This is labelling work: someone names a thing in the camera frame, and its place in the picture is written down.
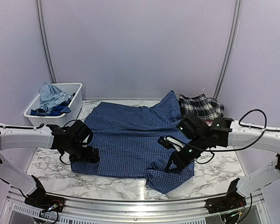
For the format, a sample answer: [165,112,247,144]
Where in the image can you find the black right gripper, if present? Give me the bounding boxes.
[165,133,209,174]

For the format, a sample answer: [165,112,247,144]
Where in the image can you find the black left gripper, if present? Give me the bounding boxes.
[66,140,100,164]

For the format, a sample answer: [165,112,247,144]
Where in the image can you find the blue checked shirt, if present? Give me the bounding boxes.
[71,91,195,194]

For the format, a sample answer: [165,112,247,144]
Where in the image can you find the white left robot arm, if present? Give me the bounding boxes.
[0,120,99,208]

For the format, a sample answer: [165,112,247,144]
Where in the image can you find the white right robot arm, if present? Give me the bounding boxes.
[159,113,280,209]

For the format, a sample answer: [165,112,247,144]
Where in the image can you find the white plastic laundry bin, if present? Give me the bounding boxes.
[24,83,83,126]

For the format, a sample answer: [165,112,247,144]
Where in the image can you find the black white plaid garment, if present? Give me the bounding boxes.
[178,94,224,121]

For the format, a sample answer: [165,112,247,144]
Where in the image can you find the dark blue garment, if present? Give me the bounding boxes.
[30,105,71,117]

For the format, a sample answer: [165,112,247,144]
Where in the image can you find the light blue garment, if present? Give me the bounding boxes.
[40,84,73,112]

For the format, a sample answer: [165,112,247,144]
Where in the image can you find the aluminium front frame rail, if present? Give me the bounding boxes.
[0,187,271,224]

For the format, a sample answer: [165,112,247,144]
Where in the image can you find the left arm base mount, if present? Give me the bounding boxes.
[25,175,65,212]

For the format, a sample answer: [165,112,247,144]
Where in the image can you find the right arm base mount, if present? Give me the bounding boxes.
[205,178,246,214]

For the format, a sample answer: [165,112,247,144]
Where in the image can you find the left wall aluminium post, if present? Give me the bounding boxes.
[35,0,57,84]

